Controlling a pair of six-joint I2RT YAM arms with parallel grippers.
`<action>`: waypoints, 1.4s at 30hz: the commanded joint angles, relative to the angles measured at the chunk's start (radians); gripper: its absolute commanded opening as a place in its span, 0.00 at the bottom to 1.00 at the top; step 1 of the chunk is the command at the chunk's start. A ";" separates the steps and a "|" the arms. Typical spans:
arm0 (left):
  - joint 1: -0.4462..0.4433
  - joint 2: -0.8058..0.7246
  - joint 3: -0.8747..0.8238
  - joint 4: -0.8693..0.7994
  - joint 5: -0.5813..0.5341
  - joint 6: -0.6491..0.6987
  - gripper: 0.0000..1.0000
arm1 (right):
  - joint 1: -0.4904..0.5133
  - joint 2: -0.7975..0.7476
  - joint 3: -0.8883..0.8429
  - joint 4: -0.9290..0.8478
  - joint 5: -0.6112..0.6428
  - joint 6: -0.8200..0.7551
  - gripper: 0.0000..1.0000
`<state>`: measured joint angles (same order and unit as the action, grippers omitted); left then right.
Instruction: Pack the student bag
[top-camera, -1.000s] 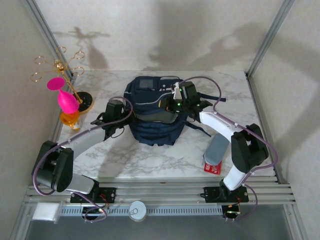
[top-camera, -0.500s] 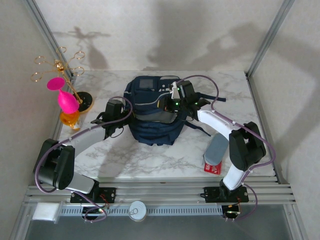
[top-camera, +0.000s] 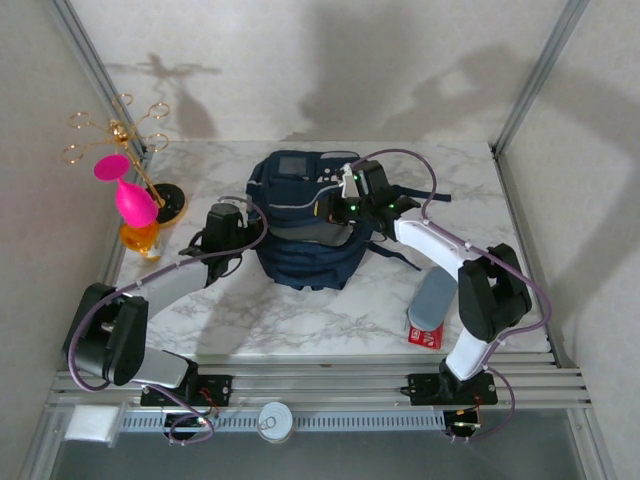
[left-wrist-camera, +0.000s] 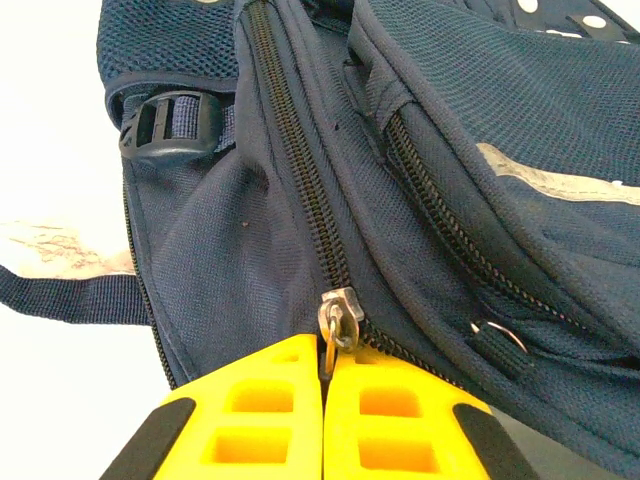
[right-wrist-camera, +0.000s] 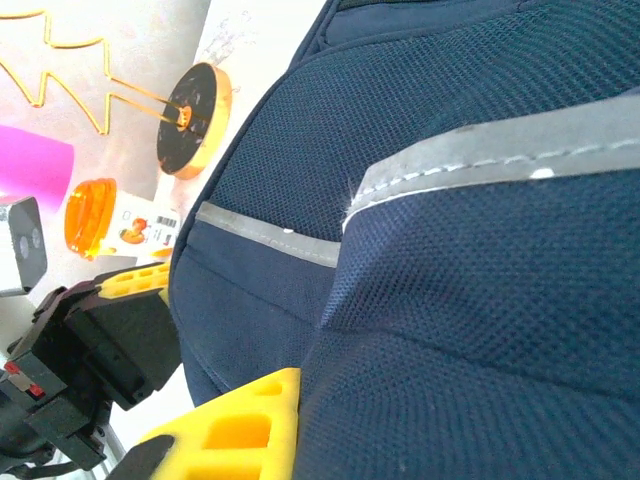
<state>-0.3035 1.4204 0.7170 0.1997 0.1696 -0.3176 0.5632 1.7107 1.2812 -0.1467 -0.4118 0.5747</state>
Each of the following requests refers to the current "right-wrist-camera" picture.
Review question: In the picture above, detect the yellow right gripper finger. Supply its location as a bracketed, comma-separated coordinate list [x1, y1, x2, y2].
[104, 367, 304, 480]

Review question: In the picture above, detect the navy blue student backpack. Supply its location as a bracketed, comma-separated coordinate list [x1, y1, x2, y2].
[167, 0, 640, 480]

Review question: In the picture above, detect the orange lid bottle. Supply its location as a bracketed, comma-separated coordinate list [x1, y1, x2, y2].
[63, 178, 182, 261]

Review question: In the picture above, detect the pink goblet cup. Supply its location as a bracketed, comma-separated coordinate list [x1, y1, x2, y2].
[0, 124, 76, 211]

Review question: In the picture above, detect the gold cup stand black base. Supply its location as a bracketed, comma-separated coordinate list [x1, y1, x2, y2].
[0, 9, 235, 180]

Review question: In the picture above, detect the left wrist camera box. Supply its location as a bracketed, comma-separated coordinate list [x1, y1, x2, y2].
[0, 196, 49, 296]

